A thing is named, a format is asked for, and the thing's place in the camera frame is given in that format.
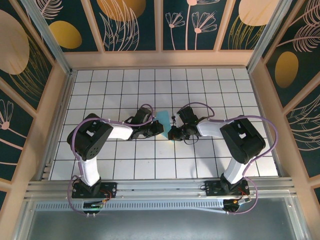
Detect light blue paper sheet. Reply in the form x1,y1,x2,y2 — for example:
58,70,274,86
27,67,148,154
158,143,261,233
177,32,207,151
151,109,176,142

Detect grey metal plate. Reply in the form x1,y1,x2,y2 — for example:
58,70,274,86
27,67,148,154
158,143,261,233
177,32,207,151
13,197,310,240

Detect thin black cable loop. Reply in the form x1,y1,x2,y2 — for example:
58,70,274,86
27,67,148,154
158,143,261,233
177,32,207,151
183,134,201,146

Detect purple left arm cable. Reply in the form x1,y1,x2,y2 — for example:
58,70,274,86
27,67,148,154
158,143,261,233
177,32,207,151
66,103,155,217

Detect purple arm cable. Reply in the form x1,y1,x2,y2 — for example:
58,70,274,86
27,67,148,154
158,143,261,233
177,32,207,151
178,101,279,216
66,103,155,217

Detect aluminium mounting rail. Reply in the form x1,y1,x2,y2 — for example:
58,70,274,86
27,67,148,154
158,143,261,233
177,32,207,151
23,176,298,202

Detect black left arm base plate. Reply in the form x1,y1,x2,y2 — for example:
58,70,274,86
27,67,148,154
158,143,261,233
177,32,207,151
71,181,118,199

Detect aluminium side rail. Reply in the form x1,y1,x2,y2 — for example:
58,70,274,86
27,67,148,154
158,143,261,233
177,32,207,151
248,69,287,177
39,69,76,181

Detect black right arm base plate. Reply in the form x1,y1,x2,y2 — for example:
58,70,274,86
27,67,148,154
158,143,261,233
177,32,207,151
204,178,251,198

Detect slotted grey cable duct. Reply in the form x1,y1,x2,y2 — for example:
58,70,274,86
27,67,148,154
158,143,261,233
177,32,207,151
34,201,226,213

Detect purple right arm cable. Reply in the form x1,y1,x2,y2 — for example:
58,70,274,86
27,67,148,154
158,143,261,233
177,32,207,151
178,101,279,216

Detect aluminium corner post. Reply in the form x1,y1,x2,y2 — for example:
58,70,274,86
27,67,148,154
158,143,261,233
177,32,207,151
246,0,294,73
21,0,74,76

